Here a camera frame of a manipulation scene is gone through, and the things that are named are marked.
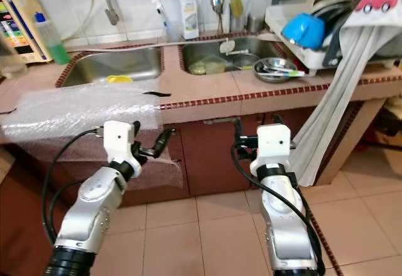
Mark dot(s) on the beige water ionizer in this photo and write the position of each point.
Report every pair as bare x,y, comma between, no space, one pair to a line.
22,24

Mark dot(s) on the wall water tap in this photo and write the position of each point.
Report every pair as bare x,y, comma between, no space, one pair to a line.
108,5

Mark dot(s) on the steel plate holding cutlery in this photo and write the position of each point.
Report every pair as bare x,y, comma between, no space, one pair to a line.
273,65

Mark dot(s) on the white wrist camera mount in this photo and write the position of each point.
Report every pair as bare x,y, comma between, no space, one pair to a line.
271,145
119,141

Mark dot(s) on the white sink strainer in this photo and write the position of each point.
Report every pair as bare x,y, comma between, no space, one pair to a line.
225,46

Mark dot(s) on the small steel bowl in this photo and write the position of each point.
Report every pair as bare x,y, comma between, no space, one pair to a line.
243,62

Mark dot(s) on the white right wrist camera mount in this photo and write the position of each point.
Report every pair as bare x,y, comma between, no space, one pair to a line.
271,145

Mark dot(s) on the white detergent bottle yellow cap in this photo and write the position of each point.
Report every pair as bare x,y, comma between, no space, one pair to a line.
188,15

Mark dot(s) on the yellow plastic cup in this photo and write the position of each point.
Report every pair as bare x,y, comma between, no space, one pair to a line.
119,79

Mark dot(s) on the brown wooden base cabinet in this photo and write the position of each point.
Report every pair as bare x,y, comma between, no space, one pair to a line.
207,150

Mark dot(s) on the small clear spray bottle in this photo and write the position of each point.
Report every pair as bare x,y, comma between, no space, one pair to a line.
168,31

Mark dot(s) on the blue plastic bowl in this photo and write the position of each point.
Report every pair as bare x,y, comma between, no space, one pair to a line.
304,31

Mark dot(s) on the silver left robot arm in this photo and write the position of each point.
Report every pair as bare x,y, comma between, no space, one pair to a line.
94,213

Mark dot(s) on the clear bubble wrap sheet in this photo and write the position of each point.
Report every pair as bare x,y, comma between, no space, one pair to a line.
81,106

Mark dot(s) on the steel cup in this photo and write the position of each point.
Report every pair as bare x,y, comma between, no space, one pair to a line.
255,24

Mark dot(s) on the white dish rack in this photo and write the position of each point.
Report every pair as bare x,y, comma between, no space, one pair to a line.
279,19

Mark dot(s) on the green soap bottle blue cap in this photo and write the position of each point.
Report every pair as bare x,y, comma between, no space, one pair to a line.
55,48

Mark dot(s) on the steel sink basin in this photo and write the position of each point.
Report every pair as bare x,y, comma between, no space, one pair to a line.
113,65
201,48

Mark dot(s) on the long black tape strip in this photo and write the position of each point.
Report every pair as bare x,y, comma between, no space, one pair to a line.
157,93

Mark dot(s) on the short black tape strip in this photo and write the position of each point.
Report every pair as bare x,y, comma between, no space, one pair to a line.
7,110

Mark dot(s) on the large steel dish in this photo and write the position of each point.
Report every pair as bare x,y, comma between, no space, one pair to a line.
333,5

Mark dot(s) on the white striped hanging cloth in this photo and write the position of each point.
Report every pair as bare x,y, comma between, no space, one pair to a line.
333,112

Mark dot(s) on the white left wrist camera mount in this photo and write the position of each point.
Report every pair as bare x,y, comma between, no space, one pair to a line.
119,141

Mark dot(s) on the clear plastic container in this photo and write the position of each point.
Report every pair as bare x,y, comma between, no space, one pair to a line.
203,67

